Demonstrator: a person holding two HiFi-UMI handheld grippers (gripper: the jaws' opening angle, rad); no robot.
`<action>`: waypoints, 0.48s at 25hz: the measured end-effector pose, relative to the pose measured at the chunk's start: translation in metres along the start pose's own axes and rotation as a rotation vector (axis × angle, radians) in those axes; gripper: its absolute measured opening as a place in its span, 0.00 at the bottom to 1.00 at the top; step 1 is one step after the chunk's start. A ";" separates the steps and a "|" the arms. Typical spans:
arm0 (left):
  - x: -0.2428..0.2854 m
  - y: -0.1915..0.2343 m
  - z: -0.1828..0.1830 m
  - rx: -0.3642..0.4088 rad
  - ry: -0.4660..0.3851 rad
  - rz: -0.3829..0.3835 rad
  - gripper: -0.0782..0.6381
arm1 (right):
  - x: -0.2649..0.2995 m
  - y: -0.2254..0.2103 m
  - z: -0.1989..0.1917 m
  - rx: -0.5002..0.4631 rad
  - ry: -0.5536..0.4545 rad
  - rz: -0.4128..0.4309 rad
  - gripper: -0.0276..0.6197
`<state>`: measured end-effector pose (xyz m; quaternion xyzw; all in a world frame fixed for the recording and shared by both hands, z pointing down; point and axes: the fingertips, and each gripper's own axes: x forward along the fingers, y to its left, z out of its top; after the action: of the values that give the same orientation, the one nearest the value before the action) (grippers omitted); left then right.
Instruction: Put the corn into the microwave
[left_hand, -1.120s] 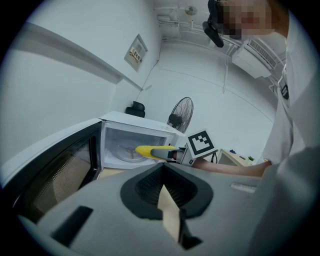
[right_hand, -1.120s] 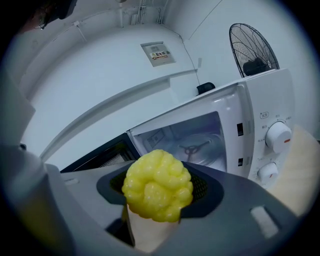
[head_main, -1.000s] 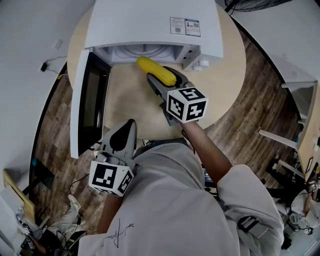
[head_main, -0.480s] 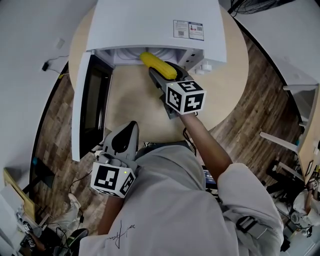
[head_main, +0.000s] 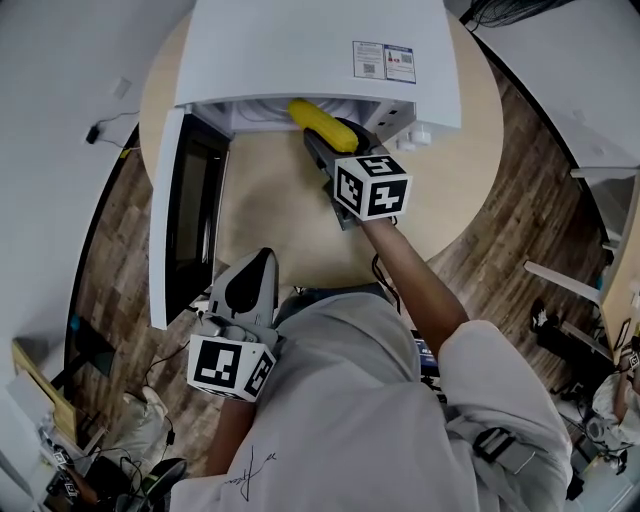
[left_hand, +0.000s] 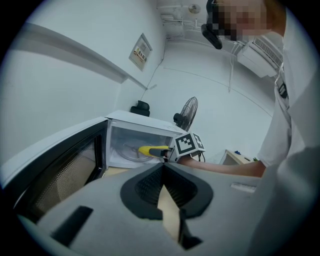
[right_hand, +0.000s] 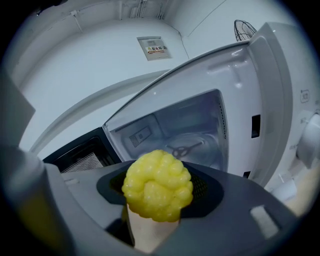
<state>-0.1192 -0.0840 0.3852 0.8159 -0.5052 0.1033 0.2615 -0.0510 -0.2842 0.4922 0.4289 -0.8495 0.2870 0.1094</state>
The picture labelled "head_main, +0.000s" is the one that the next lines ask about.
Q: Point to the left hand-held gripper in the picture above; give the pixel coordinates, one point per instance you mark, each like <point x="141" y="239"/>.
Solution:
<point x="220" y="365"/>

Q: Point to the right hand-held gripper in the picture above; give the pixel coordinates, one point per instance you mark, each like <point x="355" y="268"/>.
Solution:
<point x="372" y="190"/>

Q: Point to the yellow corn cob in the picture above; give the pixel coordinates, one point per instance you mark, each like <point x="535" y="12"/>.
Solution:
<point x="320" y="122"/>

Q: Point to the white microwave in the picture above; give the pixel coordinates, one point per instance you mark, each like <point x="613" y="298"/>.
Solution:
<point x="300" y="45"/>

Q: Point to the person's left forearm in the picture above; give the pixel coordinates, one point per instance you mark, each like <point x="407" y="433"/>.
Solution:
<point x="230" y="440"/>

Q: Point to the person's right forearm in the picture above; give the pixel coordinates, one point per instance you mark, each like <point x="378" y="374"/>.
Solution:
<point x="420" y="290"/>

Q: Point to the round light wooden table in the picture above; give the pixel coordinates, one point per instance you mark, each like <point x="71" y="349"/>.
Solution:
<point x="450" y="190"/>

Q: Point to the person's white t-shirt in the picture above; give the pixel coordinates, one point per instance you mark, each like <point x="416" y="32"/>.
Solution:
<point x="350" y="410"/>

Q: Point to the black low stand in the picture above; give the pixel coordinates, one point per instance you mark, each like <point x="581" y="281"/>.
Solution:
<point x="90" y="345"/>

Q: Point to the black helmet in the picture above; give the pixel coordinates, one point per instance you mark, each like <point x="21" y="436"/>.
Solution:
<point x="167" y="475"/>

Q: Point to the black standing fan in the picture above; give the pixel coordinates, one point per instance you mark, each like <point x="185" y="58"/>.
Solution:
<point x="505" y="12"/>

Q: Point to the light wooden board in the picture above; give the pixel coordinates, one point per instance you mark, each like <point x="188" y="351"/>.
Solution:
<point x="55" y="405"/>

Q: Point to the black power adapter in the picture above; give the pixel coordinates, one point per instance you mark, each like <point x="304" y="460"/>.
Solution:
<point x="93" y="135"/>

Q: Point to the wooden desk with white legs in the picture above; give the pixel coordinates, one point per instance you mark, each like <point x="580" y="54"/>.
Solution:
<point x="617" y="280"/>

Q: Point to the white wall plate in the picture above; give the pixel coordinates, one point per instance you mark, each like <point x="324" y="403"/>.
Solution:
<point x="121" y="87"/>

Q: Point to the tall black picture frame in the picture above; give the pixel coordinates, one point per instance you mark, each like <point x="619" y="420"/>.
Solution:
<point x="625" y="336"/>

